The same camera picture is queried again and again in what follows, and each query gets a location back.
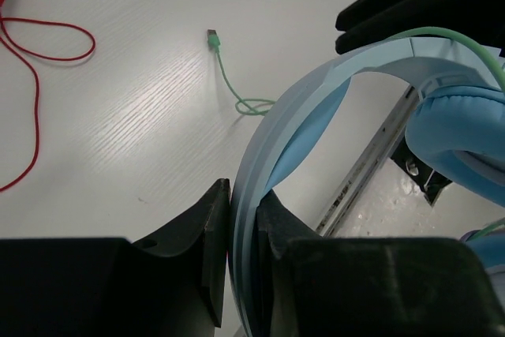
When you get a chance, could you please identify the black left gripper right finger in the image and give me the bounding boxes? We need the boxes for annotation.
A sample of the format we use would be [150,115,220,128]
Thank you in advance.
[256,193,504,336]

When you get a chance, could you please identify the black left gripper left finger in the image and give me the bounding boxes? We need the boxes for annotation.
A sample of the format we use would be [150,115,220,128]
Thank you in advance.
[1,178,230,328]

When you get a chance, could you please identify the green headphone cable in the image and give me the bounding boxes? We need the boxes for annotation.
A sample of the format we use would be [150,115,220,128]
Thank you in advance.
[207,26,505,243]

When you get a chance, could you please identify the light blue headphones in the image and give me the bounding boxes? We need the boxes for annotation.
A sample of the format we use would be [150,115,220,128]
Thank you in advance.
[229,27,504,336]

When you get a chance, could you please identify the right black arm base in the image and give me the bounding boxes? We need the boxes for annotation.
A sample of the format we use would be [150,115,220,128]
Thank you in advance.
[390,138,452,206]

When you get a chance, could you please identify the white foam front board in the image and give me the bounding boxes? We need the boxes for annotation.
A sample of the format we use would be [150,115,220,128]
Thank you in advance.
[324,159,504,238]

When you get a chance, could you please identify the aluminium front rail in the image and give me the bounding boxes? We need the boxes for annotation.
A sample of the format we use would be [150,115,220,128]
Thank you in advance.
[315,86,419,237]

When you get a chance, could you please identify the red headphone cable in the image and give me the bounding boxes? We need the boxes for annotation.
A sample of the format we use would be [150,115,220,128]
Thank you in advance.
[0,15,96,193]

